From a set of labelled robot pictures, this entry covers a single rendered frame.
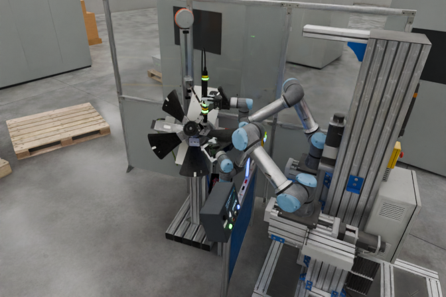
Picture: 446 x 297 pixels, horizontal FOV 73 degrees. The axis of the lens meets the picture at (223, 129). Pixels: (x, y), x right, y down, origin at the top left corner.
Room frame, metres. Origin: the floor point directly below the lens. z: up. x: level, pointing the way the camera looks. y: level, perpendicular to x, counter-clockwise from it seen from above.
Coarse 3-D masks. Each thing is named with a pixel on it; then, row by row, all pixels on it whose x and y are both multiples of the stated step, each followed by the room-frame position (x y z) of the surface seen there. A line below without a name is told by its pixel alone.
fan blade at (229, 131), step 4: (236, 128) 1.98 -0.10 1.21; (208, 132) 1.94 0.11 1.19; (212, 132) 1.94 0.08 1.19; (216, 132) 1.94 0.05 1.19; (220, 132) 1.94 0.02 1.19; (224, 132) 1.94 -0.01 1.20; (228, 132) 1.94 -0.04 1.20; (232, 132) 1.93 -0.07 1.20; (208, 136) 1.89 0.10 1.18; (212, 136) 1.89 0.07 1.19; (216, 136) 1.89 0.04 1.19; (220, 136) 1.89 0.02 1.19; (224, 136) 1.89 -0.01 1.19; (228, 136) 1.89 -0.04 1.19; (220, 140) 1.85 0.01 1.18; (224, 140) 1.85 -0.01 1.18; (228, 140) 1.85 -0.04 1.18; (224, 144) 1.82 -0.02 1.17
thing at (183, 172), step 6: (192, 150) 1.86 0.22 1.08; (198, 150) 1.88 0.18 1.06; (186, 156) 1.81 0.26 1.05; (192, 156) 1.82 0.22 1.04; (198, 156) 1.85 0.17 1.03; (186, 162) 1.78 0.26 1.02; (192, 162) 1.79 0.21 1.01; (198, 162) 1.81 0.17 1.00; (204, 162) 1.84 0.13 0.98; (186, 168) 1.75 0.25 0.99; (192, 168) 1.77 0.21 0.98; (198, 168) 1.78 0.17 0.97; (204, 168) 1.80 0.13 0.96; (180, 174) 1.72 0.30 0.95; (186, 174) 1.73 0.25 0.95; (192, 174) 1.74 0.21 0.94; (198, 174) 1.75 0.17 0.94; (204, 174) 1.76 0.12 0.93
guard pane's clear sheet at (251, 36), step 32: (128, 0) 2.94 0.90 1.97; (160, 0) 2.85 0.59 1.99; (128, 32) 2.95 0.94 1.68; (160, 32) 2.85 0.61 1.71; (192, 32) 2.76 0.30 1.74; (224, 32) 2.67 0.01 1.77; (256, 32) 2.59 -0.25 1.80; (128, 64) 2.97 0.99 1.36; (160, 64) 2.86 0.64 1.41; (224, 64) 2.67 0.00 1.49; (256, 64) 2.58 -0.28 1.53; (288, 64) 2.50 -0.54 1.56; (320, 64) 2.42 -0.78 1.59; (352, 64) 2.35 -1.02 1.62; (128, 96) 2.98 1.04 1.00; (160, 96) 2.87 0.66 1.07; (256, 96) 2.57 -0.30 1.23; (320, 96) 2.41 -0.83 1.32; (320, 128) 2.39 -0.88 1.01
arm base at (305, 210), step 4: (312, 200) 1.30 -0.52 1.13; (304, 204) 1.28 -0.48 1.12; (308, 204) 1.28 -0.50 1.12; (312, 204) 1.30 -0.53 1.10; (300, 208) 1.28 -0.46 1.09; (304, 208) 1.27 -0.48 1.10; (308, 208) 1.28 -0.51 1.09; (312, 208) 1.29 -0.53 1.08; (292, 212) 1.29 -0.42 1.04; (296, 212) 1.27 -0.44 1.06; (300, 212) 1.27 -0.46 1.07; (304, 212) 1.27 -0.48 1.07; (308, 212) 1.28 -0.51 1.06; (312, 212) 1.28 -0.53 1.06; (300, 216) 1.26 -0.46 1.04; (304, 216) 1.26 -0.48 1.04; (308, 216) 1.27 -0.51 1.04
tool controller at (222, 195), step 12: (216, 192) 1.22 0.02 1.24; (228, 192) 1.20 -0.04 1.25; (204, 204) 1.14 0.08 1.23; (216, 204) 1.12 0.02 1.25; (228, 204) 1.15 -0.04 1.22; (204, 216) 1.07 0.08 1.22; (216, 216) 1.05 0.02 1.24; (204, 228) 1.07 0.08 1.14; (216, 228) 1.05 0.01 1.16; (228, 228) 1.08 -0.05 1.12; (216, 240) 1.05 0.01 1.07
